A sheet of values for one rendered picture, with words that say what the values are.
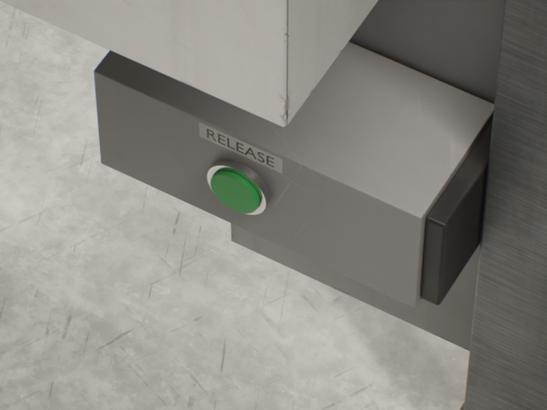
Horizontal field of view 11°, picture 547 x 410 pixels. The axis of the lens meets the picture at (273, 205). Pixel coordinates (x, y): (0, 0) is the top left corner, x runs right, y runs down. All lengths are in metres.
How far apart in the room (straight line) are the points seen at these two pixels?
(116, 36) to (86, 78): 1.73
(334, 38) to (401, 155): 0.18
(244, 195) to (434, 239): 0.11
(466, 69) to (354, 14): 0.18
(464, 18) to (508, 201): 0.10
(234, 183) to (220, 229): 1.42
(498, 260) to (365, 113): 0.11
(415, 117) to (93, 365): 1.37
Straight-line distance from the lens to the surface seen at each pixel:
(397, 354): 2.80
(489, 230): 1.48
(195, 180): 1.50
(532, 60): 1.36
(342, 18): 1.28
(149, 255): 2.87
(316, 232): 1.48
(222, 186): 1.48
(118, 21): 1.28
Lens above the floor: 2.32
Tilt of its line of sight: 53 degrees down
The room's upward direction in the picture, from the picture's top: straight up
